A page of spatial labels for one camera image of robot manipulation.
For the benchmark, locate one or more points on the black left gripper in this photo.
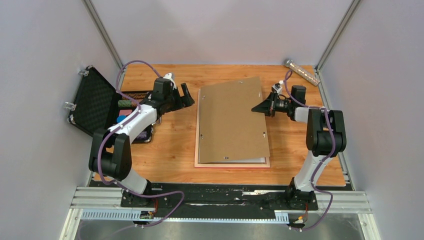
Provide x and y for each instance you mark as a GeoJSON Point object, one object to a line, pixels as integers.
{"type": "Point", "coordinates": [183, 101]}

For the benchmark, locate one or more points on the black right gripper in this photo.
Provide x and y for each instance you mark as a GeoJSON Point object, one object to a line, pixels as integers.
{"type": "Point", "coordinates": [267, 106]}

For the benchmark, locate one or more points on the brown cardboard backing board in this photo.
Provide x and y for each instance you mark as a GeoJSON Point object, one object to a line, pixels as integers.
{"type": "Point", "coordinates": [228, 122]}

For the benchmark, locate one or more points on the city buildings photo print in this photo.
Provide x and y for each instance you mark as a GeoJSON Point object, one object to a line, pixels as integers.
{"type": "Point", "coordinates": [227, 160]}

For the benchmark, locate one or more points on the wooden picture frame pink inlay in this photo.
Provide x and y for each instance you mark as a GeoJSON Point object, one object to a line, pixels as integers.
{"type": "Point", "coordinates": [232, 164]}

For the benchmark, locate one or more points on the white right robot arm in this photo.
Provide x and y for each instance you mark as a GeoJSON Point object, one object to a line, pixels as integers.
{"type": "Point", "coordinates": [325, 138]}

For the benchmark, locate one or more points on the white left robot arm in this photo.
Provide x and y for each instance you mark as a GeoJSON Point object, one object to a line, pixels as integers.
{"type": "Point", "coordinates": [111, 154]}

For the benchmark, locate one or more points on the glittery silver tube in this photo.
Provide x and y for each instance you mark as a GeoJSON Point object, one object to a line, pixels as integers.
{"type": "Point", "coordinates": [309, 77]}

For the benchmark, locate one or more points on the black poker chip case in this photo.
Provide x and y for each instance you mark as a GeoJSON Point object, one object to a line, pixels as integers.
{"type": "Point", "coordinates": [97, 105]}

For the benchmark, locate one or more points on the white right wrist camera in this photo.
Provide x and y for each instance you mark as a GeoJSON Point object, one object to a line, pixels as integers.
{"type": "Point", "coordinates": [277, 88]}

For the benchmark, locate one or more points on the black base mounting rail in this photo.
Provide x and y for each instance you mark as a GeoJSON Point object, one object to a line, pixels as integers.
{"type": "Point", "coordinates": [220, 201]}

